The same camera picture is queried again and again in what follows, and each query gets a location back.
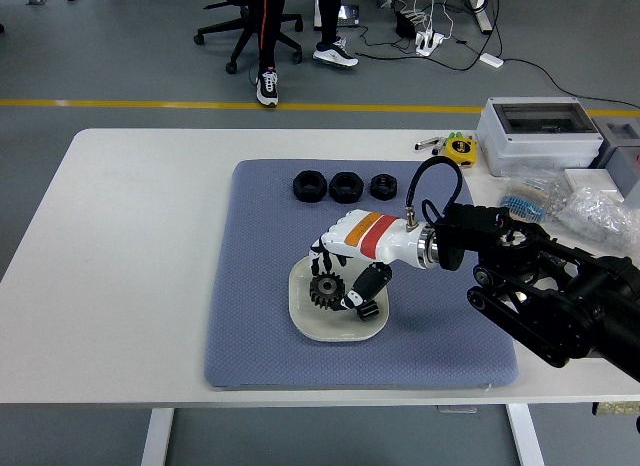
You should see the blue-grey textured mat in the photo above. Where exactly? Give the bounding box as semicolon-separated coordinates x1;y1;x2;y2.
203;158;520;391

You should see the grey device housing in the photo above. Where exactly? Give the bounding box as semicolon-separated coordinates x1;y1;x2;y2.
597;120;640;210

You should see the white square plate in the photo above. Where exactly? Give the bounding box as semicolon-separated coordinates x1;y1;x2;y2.
288;255;390;343

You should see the small black hex nut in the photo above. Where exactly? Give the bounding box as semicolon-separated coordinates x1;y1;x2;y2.
369;173;399;201

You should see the white table leg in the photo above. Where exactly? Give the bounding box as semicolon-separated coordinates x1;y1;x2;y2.
505;403;546;466
140;408;175;466

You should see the person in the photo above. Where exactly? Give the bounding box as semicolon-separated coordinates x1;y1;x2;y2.
254;0;360;109

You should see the large black hex nut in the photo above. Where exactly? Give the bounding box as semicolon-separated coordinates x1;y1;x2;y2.
328;171;364;204
292;169;329;204

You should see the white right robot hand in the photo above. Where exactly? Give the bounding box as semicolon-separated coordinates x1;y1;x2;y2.
309;210;425;312

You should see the yellow tape measure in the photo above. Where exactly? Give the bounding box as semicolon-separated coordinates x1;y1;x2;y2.
444;138;479;168

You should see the black floor cable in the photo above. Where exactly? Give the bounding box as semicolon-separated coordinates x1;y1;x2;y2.
502;57;640;111

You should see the black office chair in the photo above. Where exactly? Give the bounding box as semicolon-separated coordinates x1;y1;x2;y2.
193;0;304;76

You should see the clear bag of white parts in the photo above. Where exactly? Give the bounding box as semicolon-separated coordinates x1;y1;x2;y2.
557;185;640;260

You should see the grey electrical enclosure box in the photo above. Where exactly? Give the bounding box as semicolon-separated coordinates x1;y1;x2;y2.
474;96;605;177

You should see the yellowish terminal strip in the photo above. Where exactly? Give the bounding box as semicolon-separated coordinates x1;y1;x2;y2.
592;400;640;417

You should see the flat white box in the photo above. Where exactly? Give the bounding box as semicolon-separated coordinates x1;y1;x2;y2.
563;168;626;201

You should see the black power brick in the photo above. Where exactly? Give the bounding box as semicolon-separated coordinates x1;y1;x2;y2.
394;9;419;37

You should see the large black metal gear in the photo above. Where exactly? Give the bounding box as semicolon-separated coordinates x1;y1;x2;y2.
308;271;347;312

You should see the white power strip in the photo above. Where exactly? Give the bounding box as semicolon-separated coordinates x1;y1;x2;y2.
414;30;446;57

